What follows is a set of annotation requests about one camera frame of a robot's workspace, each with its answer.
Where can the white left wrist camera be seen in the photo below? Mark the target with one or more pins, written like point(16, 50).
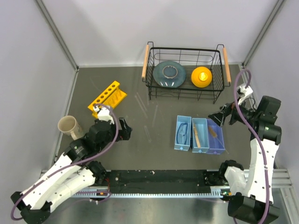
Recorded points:
point(103, 113)

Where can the glass test tube near goggles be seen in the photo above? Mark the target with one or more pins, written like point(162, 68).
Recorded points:
point(154, 116)

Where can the light blue bin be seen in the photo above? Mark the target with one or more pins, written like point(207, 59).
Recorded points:
point(181, 119)
point(201, 125)

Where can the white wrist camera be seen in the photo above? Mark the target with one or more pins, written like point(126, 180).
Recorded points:
point(244, 93)
point(103, 113)

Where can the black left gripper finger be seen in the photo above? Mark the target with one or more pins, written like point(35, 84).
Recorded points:
point(125, 133)
point(124, 125)

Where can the short glass test tube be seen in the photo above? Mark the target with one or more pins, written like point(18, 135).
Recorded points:
point(147, 134)

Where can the black wire basket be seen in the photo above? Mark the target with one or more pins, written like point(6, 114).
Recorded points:
point(216, 60)

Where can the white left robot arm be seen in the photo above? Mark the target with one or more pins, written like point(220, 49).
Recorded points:
point(74, 170)

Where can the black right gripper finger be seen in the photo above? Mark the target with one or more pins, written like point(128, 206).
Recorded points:
point(227, 108)
point(218, 118)

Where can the wire test tube brush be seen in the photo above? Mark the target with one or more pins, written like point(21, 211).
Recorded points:
point(215, 136)

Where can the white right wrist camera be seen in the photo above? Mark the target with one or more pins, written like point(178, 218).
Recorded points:
point(244, 93)

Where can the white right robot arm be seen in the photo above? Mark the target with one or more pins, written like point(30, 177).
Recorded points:
point(251, 200)

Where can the blue ceramic plate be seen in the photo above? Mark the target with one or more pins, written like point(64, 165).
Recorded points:
point(169, 74)

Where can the blue safety goggles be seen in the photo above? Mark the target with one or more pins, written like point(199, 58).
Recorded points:
point(182, 134)

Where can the light blue left bin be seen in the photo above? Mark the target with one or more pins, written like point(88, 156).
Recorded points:
point(181, 119)

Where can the yellow ribbed bowl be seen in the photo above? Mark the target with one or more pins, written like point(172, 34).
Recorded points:
point(201, 77)

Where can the yellow test tube rack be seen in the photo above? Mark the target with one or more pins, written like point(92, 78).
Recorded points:
point(111, 96)

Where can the wooden test tube holder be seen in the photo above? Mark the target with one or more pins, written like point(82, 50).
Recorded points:
point(196, 134)

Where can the light blue middle bin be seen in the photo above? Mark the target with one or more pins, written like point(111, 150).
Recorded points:
point(201, 125)

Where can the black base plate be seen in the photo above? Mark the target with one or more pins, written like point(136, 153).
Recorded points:
point(160, 181)

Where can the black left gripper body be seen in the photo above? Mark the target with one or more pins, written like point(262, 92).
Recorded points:
point(117, 138)

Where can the beige ceramic mug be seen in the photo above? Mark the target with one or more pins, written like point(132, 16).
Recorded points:
point(68, 125)

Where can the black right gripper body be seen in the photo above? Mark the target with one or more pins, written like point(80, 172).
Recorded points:
point(235, 114)

